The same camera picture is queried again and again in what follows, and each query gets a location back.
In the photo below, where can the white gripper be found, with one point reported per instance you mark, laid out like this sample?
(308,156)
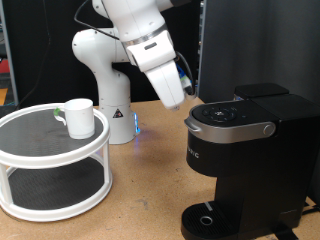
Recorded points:
(168,85)

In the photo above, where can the black Keurig coffee machine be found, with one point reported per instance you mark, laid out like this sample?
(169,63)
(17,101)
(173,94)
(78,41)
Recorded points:
(260,166)

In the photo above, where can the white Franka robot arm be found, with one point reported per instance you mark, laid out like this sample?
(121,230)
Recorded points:
(113,83)

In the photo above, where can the clear water reservoir black lid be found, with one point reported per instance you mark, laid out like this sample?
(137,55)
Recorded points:
(263,89)

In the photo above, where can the dark grey partition panel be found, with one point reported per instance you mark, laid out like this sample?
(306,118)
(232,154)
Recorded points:
(266,40)

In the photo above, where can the black curtain backdrop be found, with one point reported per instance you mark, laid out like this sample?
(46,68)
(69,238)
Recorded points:
(43,66)

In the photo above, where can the white two-tier turntable shelf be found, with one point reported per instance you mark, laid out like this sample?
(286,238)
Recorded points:
(40,136)

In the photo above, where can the orange background item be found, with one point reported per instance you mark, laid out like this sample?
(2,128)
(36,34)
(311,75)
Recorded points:
(3,96)

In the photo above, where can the red background item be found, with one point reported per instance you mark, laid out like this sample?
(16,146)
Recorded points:
(4,66)

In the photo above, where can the grey metal frame post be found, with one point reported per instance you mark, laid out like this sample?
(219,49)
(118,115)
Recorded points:
(8,50)

